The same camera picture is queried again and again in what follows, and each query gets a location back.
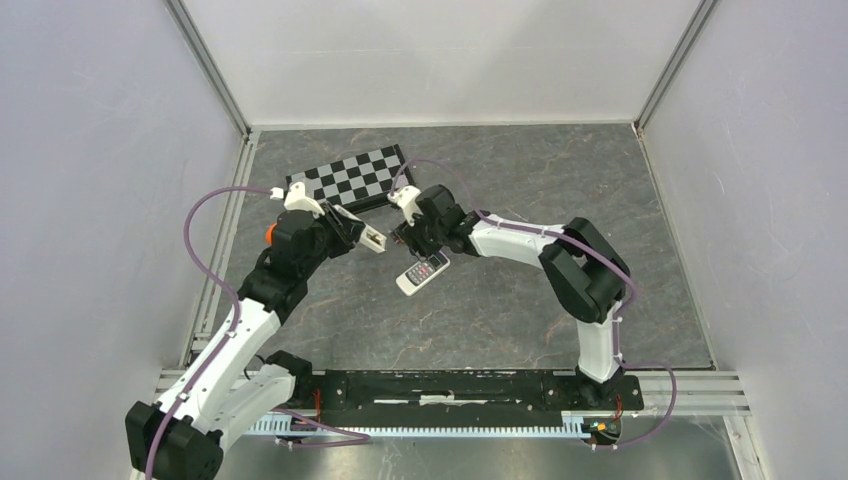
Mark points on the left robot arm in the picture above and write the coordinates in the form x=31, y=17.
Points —
x=186, y=433

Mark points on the orange plastic cup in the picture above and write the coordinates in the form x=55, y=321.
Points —
x=268, y=237

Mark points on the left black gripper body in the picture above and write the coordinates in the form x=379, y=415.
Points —
x=336, y=240

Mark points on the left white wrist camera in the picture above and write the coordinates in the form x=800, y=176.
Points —
x=296, y=198

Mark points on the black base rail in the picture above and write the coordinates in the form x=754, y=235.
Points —
x=459, y=398

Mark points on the slim white remote control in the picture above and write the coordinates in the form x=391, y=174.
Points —
x=373, y=240

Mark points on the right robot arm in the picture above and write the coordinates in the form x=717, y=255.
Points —
x=588, y=277

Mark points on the black white chessboard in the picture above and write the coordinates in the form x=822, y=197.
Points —
x=359, y=183

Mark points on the white remote with buttons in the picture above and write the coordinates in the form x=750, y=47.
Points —
x=422, y=273

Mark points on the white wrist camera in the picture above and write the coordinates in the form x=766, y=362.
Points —
x=296, y=198
x=405, y=199

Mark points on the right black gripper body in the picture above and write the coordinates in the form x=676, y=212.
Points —
x=422, y=238

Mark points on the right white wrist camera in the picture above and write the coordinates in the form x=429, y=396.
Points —
x=405, y=199

